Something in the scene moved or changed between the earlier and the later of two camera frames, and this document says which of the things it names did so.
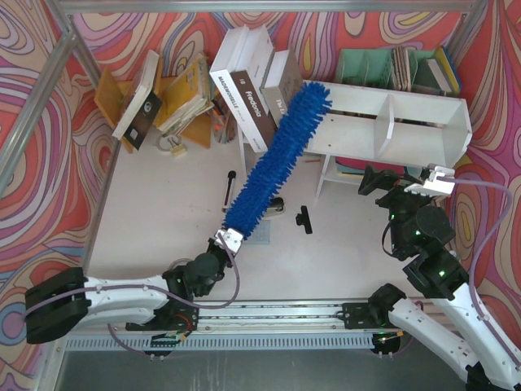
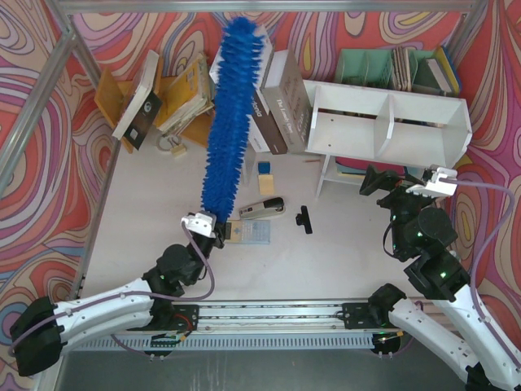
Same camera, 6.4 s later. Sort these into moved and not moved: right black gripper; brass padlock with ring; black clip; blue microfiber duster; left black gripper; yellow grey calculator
Moved: left black gripper; blue microfiber duster
Not moved: right black gripper; yellow grey calculator; brass padlock with ring; black clip
